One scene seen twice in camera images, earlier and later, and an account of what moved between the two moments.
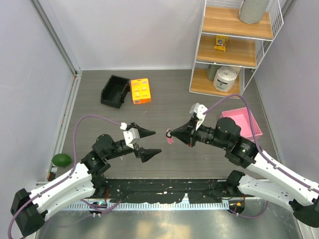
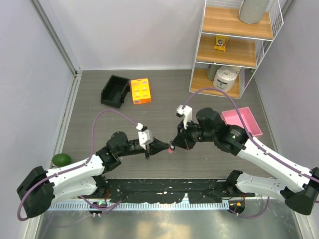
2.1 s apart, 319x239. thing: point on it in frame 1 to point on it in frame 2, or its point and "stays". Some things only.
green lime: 61,160 stays
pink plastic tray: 241,117 stays
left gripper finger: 144,133 to 156,146
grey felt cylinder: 251,11 stays
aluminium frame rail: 61,46 stays
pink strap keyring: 170,139 to 172,147
